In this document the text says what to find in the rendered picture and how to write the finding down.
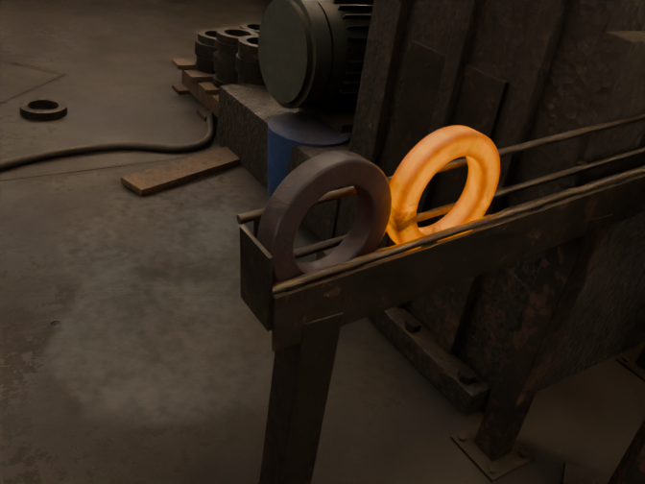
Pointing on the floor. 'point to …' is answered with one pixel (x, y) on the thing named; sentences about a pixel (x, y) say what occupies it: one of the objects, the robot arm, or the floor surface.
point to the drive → (299, 85)
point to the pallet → (220, 64)
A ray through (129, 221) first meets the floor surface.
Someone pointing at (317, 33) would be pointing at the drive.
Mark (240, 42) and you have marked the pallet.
